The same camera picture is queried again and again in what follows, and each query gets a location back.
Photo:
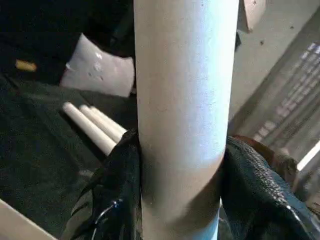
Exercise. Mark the black work mat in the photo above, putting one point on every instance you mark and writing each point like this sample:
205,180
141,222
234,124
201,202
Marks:
40,150

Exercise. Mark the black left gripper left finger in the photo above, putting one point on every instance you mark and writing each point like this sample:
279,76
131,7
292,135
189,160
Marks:
112,195

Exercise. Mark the white cushion with badge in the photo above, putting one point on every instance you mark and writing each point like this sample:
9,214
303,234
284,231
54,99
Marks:
100,67

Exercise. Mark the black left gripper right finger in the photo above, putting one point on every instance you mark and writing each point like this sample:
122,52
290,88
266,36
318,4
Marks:
265,200

